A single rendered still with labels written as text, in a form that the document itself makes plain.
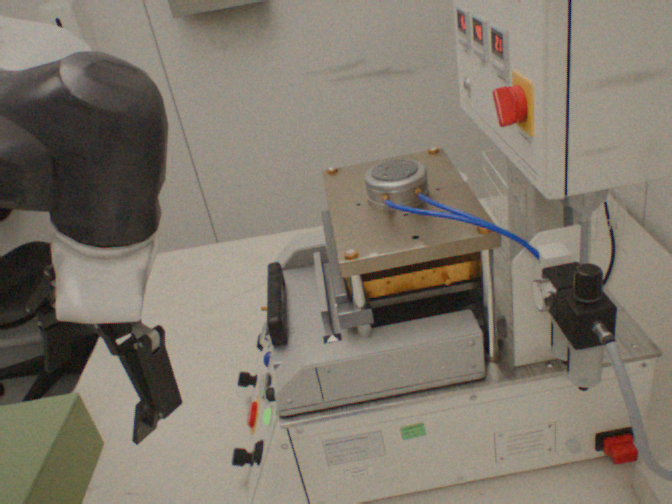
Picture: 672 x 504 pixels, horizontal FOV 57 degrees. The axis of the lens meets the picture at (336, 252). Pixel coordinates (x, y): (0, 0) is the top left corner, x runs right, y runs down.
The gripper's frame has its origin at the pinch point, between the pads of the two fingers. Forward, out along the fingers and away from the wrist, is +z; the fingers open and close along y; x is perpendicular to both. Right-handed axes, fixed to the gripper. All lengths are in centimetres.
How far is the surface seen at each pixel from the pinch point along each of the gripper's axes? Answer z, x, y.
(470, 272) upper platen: -17.6, -31.2, -26.2
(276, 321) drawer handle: -4.1, -19.4, -9.2
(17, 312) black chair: 105, -54, 95
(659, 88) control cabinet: -44, -35, -33
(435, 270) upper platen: -17.1, -28.7, -22.7
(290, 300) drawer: 0.7, -28.3, -6.3
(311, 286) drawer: 0.0, -32.2, -7.1
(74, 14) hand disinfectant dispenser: 29, -106, 130
